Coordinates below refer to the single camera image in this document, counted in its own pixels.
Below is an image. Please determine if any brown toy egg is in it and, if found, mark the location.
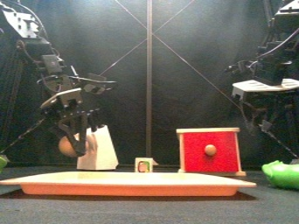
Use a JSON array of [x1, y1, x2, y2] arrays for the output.
[[57, 133, 89, 158]]

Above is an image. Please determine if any cream orange rectangular plate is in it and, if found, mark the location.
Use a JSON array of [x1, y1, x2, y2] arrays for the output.
[[0, 171, 257, 197]]

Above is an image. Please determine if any white trapezoid block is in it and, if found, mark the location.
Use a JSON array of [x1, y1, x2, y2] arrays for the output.
[[76, 124, 120, 172]]

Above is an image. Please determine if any red wooden drawer box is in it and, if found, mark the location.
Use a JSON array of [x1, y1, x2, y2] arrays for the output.
[[175, 127, 248, 178]]

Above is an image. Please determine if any green toy vegetable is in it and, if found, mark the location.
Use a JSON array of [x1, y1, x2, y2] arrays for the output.
[[260, 159, 299, 191]]

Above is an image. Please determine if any small picture cube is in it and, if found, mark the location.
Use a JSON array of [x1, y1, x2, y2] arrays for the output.
[[133, 157, 159, 173]]

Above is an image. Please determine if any small green toy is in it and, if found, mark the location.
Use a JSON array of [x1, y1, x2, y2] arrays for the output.
[[0, 155, 11, 173]]

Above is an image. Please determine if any right wrist camera mount plate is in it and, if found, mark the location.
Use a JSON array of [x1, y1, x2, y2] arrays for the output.
[[231, 78, 299, 100]]

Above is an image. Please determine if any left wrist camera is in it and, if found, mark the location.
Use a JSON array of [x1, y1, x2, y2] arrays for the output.
[[76, 73, 117, 95]]

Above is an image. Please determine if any vertical metal frame pole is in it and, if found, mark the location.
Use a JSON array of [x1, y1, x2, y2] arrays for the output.
[[144, 0, 155, 158]]

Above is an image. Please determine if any thin diagonal brace wire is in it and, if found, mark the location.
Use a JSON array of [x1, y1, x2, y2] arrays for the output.
[[113, 0, 299, 161], [0, 0, 196, 154]]

